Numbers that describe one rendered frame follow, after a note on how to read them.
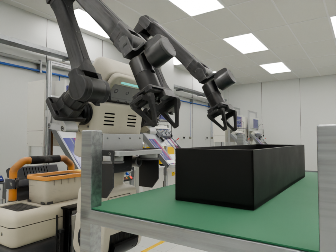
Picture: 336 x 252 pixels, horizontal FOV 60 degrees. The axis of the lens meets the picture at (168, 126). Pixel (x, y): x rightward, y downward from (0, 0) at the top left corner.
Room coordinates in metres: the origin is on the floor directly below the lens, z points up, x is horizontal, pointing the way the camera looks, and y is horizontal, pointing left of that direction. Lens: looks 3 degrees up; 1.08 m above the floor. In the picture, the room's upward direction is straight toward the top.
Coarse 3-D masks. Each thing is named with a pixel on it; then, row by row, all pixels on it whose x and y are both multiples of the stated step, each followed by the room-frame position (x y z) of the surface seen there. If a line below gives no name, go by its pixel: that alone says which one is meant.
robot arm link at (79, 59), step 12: (48, 0) 0.96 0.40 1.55; (60, 0) 0.94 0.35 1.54; (72, 0) 0.99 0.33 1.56; (60, 12) 0.94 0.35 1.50; (72, 12) 0.95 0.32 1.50; (60, 24) 0.94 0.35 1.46; (72, 24) 0.93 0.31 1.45; (72, 36) 0.91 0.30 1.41; (72, 48) 0.90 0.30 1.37; (84, 48) 0.92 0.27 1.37; (72, 60) 0.90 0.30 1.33; (84, 60) 0.89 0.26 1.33; (72, 72) 0.87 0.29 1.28; (84, 72) 0.89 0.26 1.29; (96, 72) 0.91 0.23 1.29; (72, 84) 0.87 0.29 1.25; (84, 84) 0.84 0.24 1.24; (108, 84) 0.92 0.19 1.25; (72, 96) 0.86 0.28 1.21; (84, 96) 0.85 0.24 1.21; (108, 96) 0.92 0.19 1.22
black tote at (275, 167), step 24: (264, 144) 1.09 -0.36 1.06; (192, 168) 0.61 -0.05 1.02; (216, 168) 0.58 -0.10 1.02; (240, 168) 0.56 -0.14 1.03; (264, 168) 0.60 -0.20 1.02; (288, 168) 0.79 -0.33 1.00; (192, 192) 0.61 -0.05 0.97; (216, 192) 0.58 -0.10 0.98; (240, 192) 0.56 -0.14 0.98; (264, 192) 0.60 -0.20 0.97
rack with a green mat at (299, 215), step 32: (320, 128) 0.34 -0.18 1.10; (96, 160) 0.57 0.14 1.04; (320, 160) 0.34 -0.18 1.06; (96, 192) 0.57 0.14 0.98; (160, 192) 0.73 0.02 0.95; (288, 192) 0.73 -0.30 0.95; (320, 192) 0.34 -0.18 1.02; (96, 224) 0.55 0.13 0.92; (128, 224) 0.51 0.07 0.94; (160, 224) 0.47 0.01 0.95; (192, 224) 0.46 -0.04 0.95; (224, 224) 0.46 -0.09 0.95; (256, 224) 0.46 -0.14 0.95; (288, 224) 0.46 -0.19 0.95; (320, 224) 0.35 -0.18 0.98
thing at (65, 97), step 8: (64, 96) 0.92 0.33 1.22; (48, 104) 0.91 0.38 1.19; (56, 104) 0.92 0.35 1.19; (64, 104) 0.90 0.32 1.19; (72, 104) 0.91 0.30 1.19; (80, 104) 0.91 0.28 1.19; (56, 112) 0.91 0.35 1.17; (64, 112) 0.92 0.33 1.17; (72, 112) 0.92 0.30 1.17; (80, 112) 0.94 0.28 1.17; (64, 120) 0.93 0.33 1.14; (72, 120) 0.95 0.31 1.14; (80, 120) 0.97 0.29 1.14
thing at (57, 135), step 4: (52, 132) 3.01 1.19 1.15; (56, 132) 2.98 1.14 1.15; (56, 136) 2.98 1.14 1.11; (60, 136) 2.95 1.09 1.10; (60, 140) 2.94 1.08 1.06; (60, 144) 2.94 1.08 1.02; (64, 144) 2.91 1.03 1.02; (64, 148) 2.90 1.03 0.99; (64, 152) 2.90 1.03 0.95; (68, 152) 2.87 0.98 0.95; (68, 156) 2.87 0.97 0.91; (72, 156) 2.85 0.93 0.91; (72, 160) 2.83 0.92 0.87; (76, 164) 2.81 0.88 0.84; (76, 168) 2.80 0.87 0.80
